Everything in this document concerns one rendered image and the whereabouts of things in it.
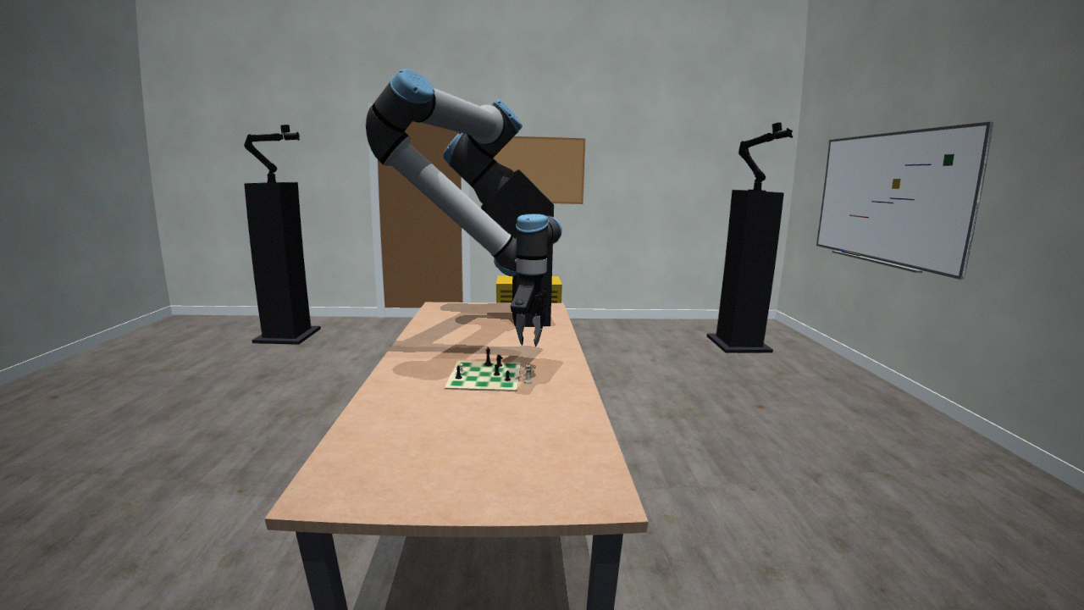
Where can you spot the green and cream chessboard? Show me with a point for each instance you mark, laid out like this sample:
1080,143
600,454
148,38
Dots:
479,377

